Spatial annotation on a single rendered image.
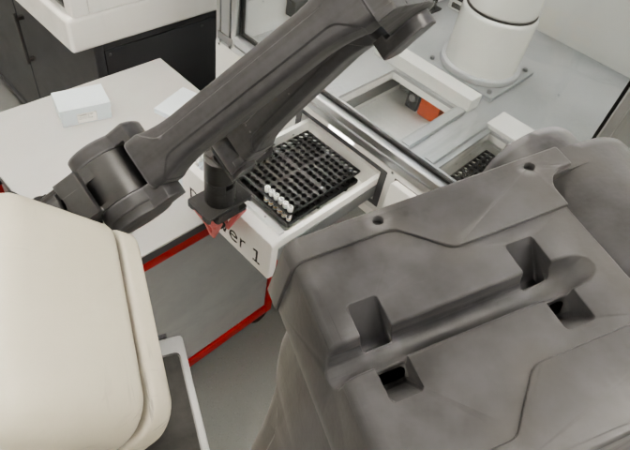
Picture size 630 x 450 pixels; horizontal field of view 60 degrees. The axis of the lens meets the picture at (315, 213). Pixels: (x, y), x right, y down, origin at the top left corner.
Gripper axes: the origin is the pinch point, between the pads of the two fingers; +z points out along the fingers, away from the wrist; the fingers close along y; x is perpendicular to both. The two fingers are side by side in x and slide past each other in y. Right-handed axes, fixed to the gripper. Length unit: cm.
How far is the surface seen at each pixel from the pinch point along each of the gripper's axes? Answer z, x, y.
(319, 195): -0.2, -5.7, 22.2
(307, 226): 1.3, -9.6, 15.3
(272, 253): -0.9, -11.4, 3.7
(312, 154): 0.0, 4.7, 30.4
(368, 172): 2.0, -6.2, 38.7
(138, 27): 9, 83, 34
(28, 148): 14, 58, -13
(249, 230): -1.8, -4.9, 3.5
